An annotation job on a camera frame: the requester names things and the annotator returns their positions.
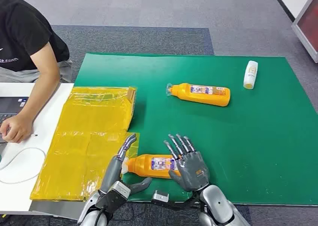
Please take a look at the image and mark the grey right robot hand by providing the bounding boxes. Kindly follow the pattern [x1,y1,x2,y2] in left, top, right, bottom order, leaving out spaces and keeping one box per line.
[163,134,211,193]

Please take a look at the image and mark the framed display panel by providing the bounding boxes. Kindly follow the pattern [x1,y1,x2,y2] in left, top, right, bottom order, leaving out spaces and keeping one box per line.
[291,0,318,64]

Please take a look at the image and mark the yellow plastic wrapped box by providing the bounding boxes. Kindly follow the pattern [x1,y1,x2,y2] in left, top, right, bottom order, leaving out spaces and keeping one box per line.
[29,86,140,202]

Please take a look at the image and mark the orange bottle with clear cap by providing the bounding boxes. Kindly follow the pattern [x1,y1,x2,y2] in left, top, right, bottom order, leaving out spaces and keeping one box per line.
[121,153,182,180]
[165,82,231,107]

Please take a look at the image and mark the dark laptop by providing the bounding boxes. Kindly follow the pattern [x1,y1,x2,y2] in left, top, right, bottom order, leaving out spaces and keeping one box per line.
[0,96,29,145]

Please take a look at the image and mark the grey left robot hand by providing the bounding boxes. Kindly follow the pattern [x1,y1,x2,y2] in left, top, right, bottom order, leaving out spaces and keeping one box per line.
[99,133,153,196]

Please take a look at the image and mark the person's hand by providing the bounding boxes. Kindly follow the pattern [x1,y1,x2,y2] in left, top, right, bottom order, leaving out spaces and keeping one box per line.
[0,114,32,144]

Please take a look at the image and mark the grey flat board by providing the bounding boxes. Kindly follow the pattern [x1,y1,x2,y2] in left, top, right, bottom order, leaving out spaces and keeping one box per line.
[29,200,86,221]

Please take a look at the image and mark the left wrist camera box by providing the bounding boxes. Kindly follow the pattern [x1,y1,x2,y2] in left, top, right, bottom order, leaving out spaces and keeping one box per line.
[95,181,131,215]

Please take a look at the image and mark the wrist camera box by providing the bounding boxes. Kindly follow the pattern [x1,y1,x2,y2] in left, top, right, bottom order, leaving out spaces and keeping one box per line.
[152,190,202,213]
[95,181,131,215]

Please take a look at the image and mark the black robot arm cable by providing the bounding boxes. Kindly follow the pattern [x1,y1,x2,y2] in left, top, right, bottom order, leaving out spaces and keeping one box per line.
[94,203,107,226]

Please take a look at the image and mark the person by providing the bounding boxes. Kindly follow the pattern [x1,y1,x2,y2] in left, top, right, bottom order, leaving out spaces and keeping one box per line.
[0,0,73,83]

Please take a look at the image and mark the green table mat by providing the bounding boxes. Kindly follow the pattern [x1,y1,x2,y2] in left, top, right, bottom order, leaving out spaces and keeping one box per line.
[74,53,318,206]

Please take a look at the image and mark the thin white cable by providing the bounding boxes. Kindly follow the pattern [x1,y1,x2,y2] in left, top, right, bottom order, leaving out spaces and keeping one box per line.
[0,134,47,185]

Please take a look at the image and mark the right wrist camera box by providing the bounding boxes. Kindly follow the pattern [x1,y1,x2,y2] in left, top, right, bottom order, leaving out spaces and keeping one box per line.
[152,190,202,213]

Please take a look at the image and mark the small white bottle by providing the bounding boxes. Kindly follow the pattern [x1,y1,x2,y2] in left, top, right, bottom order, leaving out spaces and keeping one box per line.
[243,60,258,90]

